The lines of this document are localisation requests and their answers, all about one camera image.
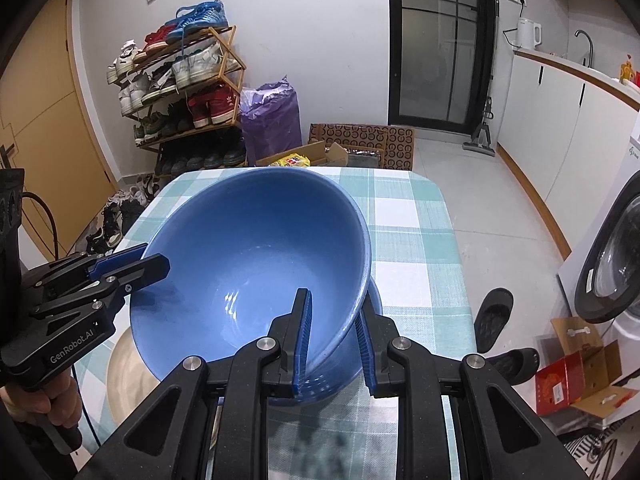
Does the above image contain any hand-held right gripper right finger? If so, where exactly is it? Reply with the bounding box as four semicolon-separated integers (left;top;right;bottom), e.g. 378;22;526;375
352;296;576;480

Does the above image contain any wooden shoe rack with shoes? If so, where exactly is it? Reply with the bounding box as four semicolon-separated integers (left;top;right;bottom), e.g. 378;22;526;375
106;0;248;173

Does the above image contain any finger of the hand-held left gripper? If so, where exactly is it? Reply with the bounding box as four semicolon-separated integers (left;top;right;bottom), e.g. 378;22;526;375
32;254;171;313
22;244;149;286

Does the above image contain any grey stick vacuum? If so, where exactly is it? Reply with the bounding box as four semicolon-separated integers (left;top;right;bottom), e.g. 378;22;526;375
462;0;501;153

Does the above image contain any light blue bowl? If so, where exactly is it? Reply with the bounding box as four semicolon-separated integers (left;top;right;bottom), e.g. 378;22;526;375
269;280;384;408

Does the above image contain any black framed glass door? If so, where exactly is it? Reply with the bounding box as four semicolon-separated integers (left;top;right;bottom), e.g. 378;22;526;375
387;0;497;133

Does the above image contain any teal checked tablecloth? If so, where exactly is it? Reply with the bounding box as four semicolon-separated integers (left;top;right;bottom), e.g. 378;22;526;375
75;167;476;480

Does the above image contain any white electric kettle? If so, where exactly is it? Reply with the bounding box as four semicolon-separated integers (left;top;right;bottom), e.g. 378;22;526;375
515;17;543;52

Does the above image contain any cardboard box with snack packets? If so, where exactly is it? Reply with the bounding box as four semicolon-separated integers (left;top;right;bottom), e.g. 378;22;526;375
256;140;328;168

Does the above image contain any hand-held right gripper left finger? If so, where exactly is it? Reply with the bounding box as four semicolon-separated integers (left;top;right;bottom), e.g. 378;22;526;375
75;287;314;480

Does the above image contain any purple plastic bag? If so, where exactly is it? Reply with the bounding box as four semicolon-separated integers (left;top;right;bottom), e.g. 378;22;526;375
239;77;303;166

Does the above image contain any white base cabinet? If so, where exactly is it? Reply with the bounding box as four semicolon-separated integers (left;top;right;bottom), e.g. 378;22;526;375
495;49;640;261

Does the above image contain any black white patterned rug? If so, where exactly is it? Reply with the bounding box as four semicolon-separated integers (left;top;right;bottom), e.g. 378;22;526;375
557;417;640;480

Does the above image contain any wooden door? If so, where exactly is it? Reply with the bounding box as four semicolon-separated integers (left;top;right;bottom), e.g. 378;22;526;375
0;0;121;256

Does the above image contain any white washing machine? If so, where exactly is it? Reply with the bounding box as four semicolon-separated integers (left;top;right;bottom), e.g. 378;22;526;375
557;135;640;361

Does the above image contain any black cable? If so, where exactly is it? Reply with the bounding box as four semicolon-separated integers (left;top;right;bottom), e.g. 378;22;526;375
20;191;60;261

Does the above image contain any pile of dark shoes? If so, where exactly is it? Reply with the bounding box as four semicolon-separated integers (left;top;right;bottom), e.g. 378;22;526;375
85;172;173;256

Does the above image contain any person's left hand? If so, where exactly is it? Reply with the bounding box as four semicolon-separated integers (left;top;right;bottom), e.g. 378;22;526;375
0;375;83;428

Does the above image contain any black slipper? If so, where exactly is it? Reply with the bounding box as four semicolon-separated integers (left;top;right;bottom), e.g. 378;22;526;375
482;347;541;386
472;287;515;353

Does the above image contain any red cardboard box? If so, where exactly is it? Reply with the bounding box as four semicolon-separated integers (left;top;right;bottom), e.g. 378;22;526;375
535;316;640;428

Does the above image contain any beige plate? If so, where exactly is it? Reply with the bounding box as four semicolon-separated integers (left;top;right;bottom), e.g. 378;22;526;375
106;337;161;428

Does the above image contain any patterned doormat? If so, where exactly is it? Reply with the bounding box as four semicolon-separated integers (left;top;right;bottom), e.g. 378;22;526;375
307;122;417;171

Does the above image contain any metal faucet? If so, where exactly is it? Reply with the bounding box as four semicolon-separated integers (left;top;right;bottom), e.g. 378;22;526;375
574;29;596;68

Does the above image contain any cardboard box with dark contents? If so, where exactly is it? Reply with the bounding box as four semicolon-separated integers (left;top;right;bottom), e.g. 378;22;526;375
325;142;386;170

